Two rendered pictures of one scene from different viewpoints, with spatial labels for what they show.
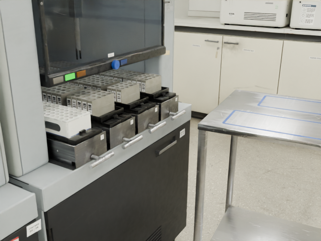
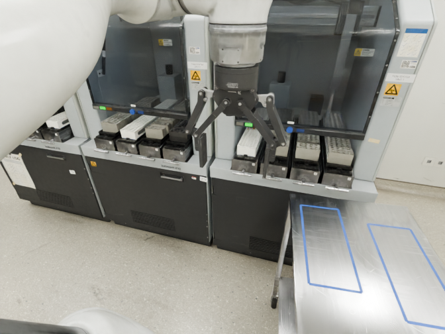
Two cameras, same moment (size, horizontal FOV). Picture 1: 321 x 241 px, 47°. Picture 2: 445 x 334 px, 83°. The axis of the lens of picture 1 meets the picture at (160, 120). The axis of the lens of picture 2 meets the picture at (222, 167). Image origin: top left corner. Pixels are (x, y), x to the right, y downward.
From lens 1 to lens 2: 106 cm
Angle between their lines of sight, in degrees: 67
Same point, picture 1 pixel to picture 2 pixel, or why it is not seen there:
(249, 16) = not seen: outside the picture
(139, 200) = (282, 217)
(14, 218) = (195, 169)
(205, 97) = not seen: outside the picture
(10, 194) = not seen: hidden behind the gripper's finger
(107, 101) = (281, 149)
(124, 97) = (299, 153)
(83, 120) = (248, 150)
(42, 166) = (229, 160)
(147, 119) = (302, 175)
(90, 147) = (242, 164)
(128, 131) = (279, 172)
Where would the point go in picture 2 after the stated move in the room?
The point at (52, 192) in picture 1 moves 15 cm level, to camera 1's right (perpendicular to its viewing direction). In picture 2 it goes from (215, 171) to (222, 187)
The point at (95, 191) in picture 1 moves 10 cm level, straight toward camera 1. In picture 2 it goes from (243, 188) to (227, 193)
